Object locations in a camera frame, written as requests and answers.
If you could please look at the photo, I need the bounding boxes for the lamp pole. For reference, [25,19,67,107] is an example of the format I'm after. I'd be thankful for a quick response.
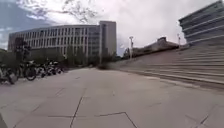
[128,35,134,60]
[176,32,182,50]

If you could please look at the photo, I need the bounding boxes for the grey stone slab pavement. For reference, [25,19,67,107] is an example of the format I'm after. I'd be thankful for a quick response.
[0,67,224,128]

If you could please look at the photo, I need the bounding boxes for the low distant building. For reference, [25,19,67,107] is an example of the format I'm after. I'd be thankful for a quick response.
[131,36,181,57]

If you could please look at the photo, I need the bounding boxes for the large pale office building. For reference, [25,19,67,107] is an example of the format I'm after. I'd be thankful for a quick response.
[7,20,118,58]

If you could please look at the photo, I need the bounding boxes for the bare overhanging tree branches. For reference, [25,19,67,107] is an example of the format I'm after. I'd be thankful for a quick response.
[19,0,101,24]

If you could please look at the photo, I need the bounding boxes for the row of trees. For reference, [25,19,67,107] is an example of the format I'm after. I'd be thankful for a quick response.
[0,37,122,70]

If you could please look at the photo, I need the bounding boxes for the wide grey stone steps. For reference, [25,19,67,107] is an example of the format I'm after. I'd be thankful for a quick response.
[107,41,224,90]

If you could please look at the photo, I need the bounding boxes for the row of parked bicycles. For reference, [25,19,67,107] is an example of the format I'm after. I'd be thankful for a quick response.
[0,59,66,86]

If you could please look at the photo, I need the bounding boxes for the grey building with horizontal bands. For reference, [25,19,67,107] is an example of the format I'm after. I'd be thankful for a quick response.
[178,0,224,47]

